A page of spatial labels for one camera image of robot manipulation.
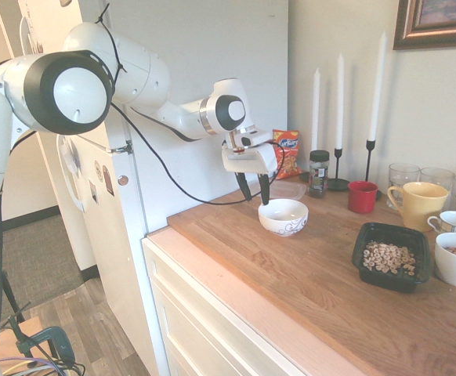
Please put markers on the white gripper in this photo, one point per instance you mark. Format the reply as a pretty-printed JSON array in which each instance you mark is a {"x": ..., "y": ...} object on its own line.
[{"x": 249, "y": 160}]

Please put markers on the white bowl with black swirls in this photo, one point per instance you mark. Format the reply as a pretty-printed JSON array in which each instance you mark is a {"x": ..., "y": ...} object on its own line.
[{"x": 286, "y": 228}]

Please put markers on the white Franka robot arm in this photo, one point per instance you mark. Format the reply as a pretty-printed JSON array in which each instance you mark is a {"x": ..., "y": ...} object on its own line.
[{"x": 142, "y": 70}]

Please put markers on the orange snack bag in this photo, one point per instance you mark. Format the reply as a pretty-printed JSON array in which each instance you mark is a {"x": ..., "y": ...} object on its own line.
[{"x": 290, "y": 160}]

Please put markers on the black candle holder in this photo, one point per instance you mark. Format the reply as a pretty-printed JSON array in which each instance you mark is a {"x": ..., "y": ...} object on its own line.
[
  {"x": 305, "y": 178},
  {"x": 370, "y": 160},
  {"x": 338, "y": 182}
]

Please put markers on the spice jar with black lid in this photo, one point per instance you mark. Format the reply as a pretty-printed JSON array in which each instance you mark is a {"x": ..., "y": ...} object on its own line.
[{"x": 319, "y": 176}]

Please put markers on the wooden butcher block board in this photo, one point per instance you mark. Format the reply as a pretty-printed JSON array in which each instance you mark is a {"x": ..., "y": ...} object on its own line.
[{"x": 290, "y": 266}]

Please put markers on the short white taper candle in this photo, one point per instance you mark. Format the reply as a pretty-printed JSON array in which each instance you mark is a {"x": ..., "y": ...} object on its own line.
[{"x": 316, "y": 109}]

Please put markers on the red mug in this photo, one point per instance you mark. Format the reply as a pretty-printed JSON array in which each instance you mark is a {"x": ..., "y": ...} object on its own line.
[{"x": 361, "y": 199}]

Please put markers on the medium white taper candle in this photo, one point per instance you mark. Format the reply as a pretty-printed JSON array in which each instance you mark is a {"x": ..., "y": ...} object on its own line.
[{"x": 340, "y": 102}]

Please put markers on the round brown fridge magnet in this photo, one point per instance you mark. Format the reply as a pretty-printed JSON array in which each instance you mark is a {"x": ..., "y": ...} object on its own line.
[{"x": 123, "y": 180}]

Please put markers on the white refrigerator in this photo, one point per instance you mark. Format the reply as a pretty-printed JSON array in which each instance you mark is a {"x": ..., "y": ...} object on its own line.
[{"x": 212, "y": 58}]

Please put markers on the clear drinking glass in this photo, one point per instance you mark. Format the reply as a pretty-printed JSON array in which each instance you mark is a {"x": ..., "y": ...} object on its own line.
[
  {"x": 402, "y": 176},
  {"x": 437, "y": 176}
]

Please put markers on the brown oval fridge magnet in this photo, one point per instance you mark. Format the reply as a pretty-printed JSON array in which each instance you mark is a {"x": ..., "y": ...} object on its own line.
[{"x": 107, "y": 180}]

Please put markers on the white kitchen drawer cabinet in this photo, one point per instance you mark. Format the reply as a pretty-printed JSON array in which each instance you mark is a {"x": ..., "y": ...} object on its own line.
[{"x": 212, "y": 333}]

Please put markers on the white oval fridge magnet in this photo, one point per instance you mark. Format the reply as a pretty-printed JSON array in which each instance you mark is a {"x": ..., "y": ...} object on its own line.
[{"x": 97, "y": 170}]

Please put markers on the tall white taper candle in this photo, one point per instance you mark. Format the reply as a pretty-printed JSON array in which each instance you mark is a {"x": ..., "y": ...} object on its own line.
[{"x": 377, "y": 86}]

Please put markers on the photo fridge magnet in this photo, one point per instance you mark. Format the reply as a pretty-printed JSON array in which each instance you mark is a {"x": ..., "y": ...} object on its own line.
[{"x": 93, "y": 192}]

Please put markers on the black plastic food container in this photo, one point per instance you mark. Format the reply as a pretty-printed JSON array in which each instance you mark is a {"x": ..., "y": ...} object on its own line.
[{"x": 392, "y": 285}]

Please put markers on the yellow mug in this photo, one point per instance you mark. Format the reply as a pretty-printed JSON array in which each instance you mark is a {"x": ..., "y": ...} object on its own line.
[{"x": 424, "y": 207}]

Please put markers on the white paper flower magnet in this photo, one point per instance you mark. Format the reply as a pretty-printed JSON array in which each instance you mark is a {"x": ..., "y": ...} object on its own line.
[{"x": 71, "y": 156}]

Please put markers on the dark green C-clamp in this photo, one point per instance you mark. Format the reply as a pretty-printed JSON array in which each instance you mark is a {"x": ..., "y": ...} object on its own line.
[{"x": 55, "y": 337}]

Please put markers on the black tripod stand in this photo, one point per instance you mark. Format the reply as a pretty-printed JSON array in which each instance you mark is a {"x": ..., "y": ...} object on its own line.
[{"x": 3, "y": 282}]

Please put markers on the small robot mounting table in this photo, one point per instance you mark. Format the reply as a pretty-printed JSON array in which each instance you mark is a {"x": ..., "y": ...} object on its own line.
[{"x": 1, "y": 346}]

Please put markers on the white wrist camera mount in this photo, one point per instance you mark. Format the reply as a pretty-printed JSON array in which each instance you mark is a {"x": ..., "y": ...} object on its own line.
[{"x": 255, "y": 139}]

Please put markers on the framed picture with brown frame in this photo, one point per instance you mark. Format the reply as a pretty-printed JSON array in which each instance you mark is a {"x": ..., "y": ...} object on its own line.
[{"x": 404, "y": 37}]

